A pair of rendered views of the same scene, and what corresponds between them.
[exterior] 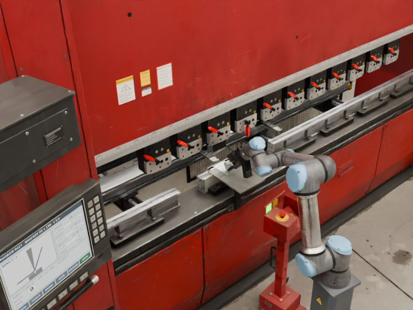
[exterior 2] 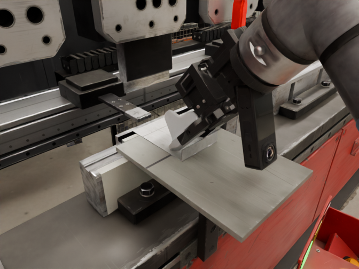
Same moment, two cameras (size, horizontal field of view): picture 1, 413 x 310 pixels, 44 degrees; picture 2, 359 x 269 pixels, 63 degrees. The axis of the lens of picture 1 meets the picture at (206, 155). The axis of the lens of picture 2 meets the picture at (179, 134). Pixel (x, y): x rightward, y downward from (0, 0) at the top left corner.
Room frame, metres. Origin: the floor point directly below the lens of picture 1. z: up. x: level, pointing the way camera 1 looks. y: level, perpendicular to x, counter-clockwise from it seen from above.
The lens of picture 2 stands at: (1.94, -0.08, 1.27)
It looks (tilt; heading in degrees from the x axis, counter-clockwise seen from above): 31 degrees down; 355
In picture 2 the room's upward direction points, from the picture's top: straight up
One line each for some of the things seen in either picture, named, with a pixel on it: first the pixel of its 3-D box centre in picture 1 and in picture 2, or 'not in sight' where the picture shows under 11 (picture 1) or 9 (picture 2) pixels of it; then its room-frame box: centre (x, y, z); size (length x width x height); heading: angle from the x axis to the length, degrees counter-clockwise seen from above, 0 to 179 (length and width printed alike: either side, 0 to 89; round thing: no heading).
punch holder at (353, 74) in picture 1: (352, 65); not in sight; (3.17, -0.98, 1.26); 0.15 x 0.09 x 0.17; 129
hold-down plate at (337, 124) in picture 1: (337, 125); not in sight; (3.02, -0.89, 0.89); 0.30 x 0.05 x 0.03; 129
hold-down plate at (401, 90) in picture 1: (404, 90); not in sight; (3.52, -1.51, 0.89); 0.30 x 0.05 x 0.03; 129
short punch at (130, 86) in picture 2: (218, 144); (146, 59); (2.43, -0.07, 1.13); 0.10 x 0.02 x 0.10; 129
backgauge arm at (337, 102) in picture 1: (318, 99); not in sight; (3.57, -0.88, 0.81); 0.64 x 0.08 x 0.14; 39
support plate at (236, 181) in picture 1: (236, 176); (208, 160); (2.32, -0.16, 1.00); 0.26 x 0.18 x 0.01; 39
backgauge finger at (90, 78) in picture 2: (201, 151); (108, 95); (2.56, 0.03, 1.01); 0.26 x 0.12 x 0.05; 39
